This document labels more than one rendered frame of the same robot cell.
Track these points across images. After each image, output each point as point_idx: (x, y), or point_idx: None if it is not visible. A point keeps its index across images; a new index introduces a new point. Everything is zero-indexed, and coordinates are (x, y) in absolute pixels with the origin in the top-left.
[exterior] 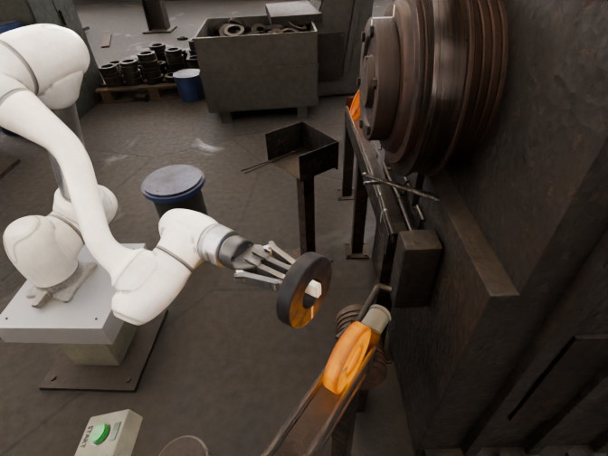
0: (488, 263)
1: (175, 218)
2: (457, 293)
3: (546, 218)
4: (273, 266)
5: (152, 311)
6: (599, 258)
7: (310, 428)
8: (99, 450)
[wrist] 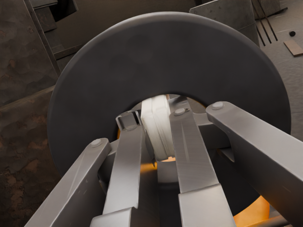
0: (20, 100)
1: None
2: (43, 165)
3: (7, 0)
4: (148, 196)
5: None
6: (37, 29)
7: None
8: None
